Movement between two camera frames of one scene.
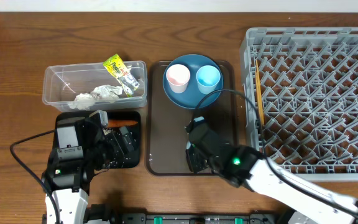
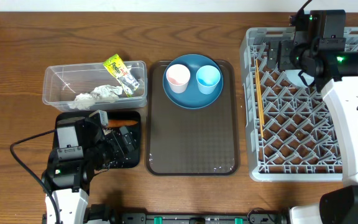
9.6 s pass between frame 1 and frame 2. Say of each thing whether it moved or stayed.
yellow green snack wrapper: stayed
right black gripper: moved
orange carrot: stayed
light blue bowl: moved
